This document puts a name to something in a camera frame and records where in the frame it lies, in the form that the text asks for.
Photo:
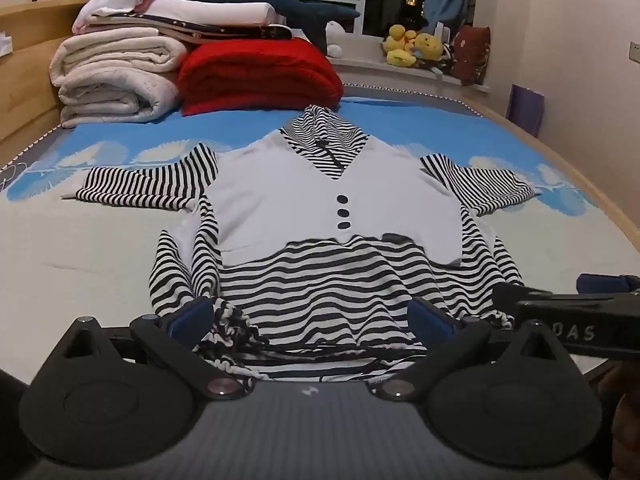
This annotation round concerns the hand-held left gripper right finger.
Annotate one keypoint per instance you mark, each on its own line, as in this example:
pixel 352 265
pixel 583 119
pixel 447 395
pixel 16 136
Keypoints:
pixel 431 319

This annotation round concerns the white folded blanket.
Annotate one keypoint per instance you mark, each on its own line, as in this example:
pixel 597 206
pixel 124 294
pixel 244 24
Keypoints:
pixel 210 12

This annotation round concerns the red folded blanket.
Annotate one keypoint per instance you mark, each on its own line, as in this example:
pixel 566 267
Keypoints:
pixel 255 72

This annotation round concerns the dark trimmed folded cloth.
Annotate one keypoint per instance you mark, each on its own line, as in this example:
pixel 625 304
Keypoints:
pixel 225 31

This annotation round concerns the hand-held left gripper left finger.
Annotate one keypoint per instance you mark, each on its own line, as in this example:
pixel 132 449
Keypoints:
pixel 192 316

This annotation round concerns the yellow plush toy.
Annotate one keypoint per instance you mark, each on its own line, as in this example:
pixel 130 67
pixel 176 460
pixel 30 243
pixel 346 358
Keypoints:
pixel 429 46
pixel 400 58
pixel 398 35

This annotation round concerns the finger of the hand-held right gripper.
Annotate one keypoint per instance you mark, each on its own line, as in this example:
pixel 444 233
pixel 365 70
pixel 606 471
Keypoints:
pixel 607 282
pixel 520 294

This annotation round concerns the cream folded quilt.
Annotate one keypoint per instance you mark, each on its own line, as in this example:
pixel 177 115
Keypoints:
pixel 110 75

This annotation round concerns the purple board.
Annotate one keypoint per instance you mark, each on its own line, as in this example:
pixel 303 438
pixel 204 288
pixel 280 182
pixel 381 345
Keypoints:
pixel 525 110

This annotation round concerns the brown plush toy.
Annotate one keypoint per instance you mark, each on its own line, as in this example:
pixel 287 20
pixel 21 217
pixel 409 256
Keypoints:
pixel 471 52

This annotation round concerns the wooden bed board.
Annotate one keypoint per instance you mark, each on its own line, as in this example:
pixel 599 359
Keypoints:
pixel 27 70

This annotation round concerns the black white striped top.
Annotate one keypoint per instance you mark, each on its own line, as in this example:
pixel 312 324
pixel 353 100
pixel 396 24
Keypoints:
pixel 260 195

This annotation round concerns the white plush toy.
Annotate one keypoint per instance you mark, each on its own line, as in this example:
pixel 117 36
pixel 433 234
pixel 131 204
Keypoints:
pixel 334 40

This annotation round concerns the white windowsill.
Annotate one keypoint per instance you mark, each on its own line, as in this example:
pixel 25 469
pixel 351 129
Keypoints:
pixel 370 67

